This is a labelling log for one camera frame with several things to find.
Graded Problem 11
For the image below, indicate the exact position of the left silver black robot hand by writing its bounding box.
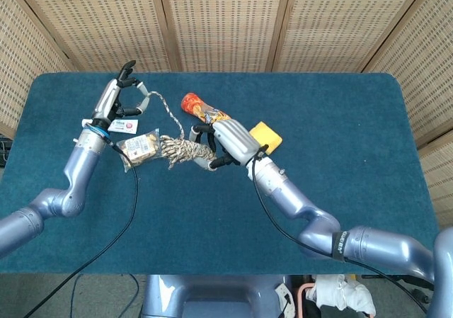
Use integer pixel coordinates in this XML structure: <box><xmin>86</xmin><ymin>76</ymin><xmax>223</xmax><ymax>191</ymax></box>
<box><xmin>91</xmin><ymin>59</ymin><xmax>151</xmax><ymax>129</ymax></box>

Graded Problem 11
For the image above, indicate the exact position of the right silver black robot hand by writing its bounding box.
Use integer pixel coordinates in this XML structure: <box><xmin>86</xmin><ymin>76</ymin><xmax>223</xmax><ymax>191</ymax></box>
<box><xmin>190</xmin><ymin>115</ymin><xmax>268</xmax><ymax>172</ymax></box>

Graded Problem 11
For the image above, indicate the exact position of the white speckled braided rope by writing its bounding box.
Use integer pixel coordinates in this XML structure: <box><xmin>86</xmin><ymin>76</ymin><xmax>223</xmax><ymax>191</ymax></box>
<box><xmin>148</xmin><ymin>90</ymin><xmax>217</xmax><ymax>171</ymax></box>

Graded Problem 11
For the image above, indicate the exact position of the white toothpaste tube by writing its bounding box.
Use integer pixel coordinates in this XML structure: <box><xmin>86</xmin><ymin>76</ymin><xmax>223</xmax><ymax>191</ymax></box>
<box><xmin>108</xmin><ymin>118</ymin><xmax>139</xmax><ymax>134</ymax></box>

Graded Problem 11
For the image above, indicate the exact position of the yellow sponge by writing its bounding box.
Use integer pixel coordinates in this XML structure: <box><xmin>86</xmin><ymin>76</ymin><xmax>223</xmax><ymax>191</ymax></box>
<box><xmin>249</xmin><ymin>120</ymin><xmax>283</xmax><ymax>155</ymax></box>

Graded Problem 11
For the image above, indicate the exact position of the orange label plastic drink bottle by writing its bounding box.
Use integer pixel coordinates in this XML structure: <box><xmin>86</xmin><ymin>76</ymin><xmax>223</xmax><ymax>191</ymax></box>
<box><xmin>180</xmin><ymin>91</ymin><xmax>234</xmax><ymax>125</ymax></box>

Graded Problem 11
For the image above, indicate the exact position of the clear bag of snacks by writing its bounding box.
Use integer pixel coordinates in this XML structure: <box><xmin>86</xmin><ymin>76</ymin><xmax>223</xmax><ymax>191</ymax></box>
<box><xmin>115</xmin><ymin>127</ymin><xmax>166</xmax><ymax>173</ymax></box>

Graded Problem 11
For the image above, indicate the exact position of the teal table cloth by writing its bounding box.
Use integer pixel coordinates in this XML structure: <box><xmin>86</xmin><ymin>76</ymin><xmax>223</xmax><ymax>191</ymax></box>
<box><xmin>0</xmin><ymin>72</ymin><xmax>445</xmax><ymax>276</ymax></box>

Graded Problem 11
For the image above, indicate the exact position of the black equipment beside table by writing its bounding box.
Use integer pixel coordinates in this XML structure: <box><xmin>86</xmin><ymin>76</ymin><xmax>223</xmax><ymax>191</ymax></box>
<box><xmin>0</xmin><ymin>137</ymin><xmax>13</xmax><ymax>166</ymax></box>

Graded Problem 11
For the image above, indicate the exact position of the woven bamboo folding screen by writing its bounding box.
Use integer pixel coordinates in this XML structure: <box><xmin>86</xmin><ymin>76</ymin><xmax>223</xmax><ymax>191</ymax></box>
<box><xmin>0</xmin><ymin>0</ymin><xmax>453</xmax><ymax>227</ymax></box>

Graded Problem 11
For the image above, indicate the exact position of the blue-grey robot torso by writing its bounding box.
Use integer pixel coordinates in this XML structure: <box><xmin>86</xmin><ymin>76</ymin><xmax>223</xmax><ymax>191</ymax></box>
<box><xmin>141</xmin><ymin>274</ymin><xmax>294</xmax><ymax>318</ymax></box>

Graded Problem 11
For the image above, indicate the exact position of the white power strip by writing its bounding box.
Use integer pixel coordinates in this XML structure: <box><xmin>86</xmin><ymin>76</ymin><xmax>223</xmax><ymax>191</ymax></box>
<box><xmin>275</xmin><ymin>283</ymin><xmax>297</xmax><ymax>314</ymax></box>

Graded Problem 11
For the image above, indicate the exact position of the white crumpled cloth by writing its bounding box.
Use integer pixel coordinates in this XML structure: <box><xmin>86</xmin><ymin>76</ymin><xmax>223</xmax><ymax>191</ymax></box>
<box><xmin>306</xmin><ymin>274</ymin><xmax>377</xmax><ymax>315</ymax></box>

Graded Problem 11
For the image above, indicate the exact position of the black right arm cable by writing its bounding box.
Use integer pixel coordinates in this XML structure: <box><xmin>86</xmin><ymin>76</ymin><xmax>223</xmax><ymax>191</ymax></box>
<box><xmin>247</xmin><ymin>147</ymin><xmax>429</xmax><ymax>314</ymax></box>

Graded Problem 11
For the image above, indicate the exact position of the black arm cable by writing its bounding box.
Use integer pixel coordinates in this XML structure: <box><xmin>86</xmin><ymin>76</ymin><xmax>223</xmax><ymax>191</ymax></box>
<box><xmin>247</xmin><ymin>147</ymin><xmax>429</xmax><ymax>314</ymax></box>
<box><xmin>23</xmin><ymin>139</ymin><xmax>139</xmax><ymax>318</ymax></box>

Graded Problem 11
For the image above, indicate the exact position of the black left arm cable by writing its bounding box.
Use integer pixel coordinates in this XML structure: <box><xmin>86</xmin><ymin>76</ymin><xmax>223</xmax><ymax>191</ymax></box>
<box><xmin>23</xmin><ymin>139</ymin><xmax>139</xmax><ymax>318</ymax></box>

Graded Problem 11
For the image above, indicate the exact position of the black velcro cable strap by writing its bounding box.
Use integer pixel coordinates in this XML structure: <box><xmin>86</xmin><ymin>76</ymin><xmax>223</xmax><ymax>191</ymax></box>
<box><xmin>331</xmin><ymin>229</ymin><xmax>351</xmax><ymax>263</ymax></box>

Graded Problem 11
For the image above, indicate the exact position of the pink tube frame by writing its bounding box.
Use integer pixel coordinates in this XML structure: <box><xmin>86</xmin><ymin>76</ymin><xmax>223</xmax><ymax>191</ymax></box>
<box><xmin>296</xmin><ymin>283</ymin><xmax>316</xmax><ymax>318</ymax></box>

